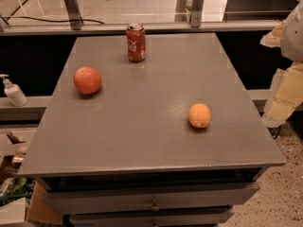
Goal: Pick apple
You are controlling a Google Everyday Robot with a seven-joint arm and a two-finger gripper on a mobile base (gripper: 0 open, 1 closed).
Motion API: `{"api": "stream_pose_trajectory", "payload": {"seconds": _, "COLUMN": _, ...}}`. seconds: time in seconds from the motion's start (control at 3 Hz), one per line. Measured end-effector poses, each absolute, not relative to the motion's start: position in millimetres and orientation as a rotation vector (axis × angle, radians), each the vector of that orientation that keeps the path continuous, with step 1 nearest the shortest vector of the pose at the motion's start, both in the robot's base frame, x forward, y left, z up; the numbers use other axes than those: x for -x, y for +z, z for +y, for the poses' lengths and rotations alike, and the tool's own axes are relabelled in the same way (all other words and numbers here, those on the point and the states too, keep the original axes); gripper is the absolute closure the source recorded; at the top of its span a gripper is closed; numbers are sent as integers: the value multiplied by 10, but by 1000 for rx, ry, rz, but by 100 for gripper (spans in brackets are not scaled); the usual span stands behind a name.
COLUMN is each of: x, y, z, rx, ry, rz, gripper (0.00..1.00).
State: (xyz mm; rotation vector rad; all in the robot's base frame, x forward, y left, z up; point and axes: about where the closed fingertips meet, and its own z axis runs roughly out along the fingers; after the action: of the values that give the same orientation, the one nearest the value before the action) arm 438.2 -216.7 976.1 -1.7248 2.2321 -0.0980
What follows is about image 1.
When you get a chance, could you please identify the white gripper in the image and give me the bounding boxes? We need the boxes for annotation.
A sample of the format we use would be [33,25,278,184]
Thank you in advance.
[259,0,303,128]

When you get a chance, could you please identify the red apple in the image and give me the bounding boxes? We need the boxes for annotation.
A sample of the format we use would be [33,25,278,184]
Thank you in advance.
[74,66,101,95]

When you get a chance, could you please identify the orange fruit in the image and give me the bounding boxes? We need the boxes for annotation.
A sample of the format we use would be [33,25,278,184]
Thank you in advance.
[187,104,211,129]

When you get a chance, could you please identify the red soda can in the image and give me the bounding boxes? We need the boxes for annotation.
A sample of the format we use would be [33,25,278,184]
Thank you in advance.
[126,24,146,62]

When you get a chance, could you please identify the grey drawer cabinet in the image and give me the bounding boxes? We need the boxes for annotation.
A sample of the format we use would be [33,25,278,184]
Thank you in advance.
[20,33,284,227]

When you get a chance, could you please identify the upper drawer knob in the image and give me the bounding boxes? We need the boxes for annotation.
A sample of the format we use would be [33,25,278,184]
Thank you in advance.
[150,201,159,212]

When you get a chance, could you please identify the white pump bottle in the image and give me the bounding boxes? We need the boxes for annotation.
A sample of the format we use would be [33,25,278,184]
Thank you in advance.
[0,74,27,107]

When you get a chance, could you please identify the cardboard box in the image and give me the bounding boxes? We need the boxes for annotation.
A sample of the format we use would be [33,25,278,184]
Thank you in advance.
[27,183,62,225]

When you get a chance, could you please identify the white box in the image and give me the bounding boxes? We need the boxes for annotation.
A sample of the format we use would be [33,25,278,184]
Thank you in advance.
[0,198,26,227]

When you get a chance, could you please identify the right metal railing post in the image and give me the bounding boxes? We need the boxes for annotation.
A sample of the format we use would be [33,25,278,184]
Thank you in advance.
[190,0,204,27]

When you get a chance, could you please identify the metal railing post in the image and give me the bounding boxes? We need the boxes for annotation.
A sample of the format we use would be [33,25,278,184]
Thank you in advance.
[63,0,83,30]
[190,0,204,27]

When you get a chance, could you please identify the left metal railing post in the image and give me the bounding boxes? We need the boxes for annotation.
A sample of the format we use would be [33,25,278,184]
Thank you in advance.
[63,0,83,30]

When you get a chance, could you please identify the black cable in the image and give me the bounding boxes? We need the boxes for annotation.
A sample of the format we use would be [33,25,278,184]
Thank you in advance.
[0,14,105,26]

